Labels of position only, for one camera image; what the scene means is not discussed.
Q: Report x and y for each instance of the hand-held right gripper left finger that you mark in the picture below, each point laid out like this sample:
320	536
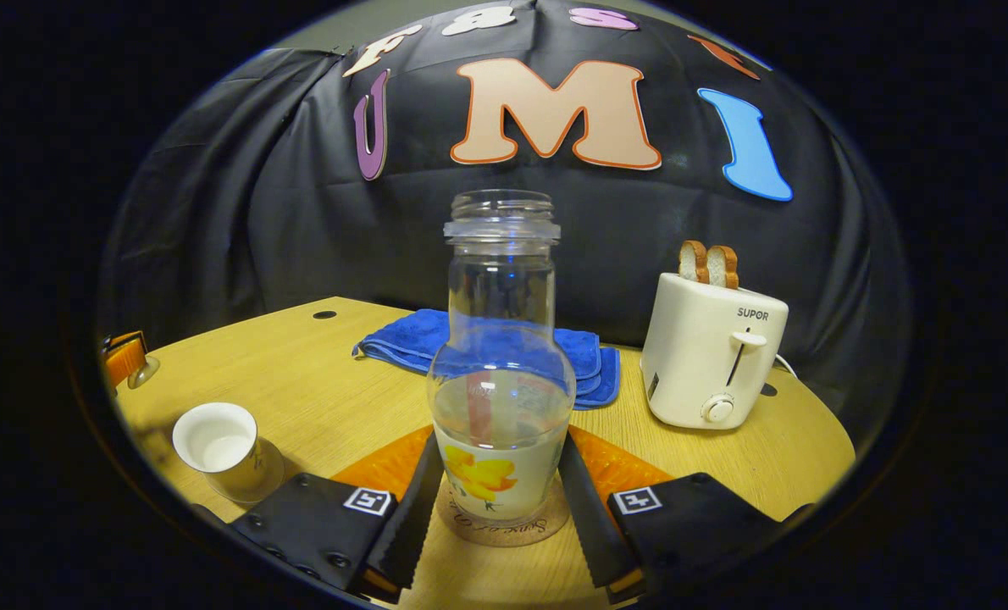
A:
407	525

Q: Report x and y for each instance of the black backdrop cloth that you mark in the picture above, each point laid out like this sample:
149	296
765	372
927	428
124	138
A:
258	212

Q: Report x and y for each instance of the clear glass water bottle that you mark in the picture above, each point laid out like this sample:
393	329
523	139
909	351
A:
500	407

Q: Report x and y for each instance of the cream toaster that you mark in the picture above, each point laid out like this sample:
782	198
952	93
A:
699	364

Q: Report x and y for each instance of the folded blue towel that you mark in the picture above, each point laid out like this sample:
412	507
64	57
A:
402	339

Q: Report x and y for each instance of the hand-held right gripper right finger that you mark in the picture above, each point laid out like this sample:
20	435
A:
593	534

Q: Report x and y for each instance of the round cork coaster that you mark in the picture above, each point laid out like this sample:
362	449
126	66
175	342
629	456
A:
453	525

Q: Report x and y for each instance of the cream ceramic teacup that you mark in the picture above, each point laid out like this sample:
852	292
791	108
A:
216	449

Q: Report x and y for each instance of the toast bread slice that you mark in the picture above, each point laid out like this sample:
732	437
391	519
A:
723	267
693	261

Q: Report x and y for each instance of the cream teacup lid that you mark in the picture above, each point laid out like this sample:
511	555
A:
144	373

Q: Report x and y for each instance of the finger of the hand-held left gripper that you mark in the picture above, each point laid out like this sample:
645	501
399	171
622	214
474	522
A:
123	360

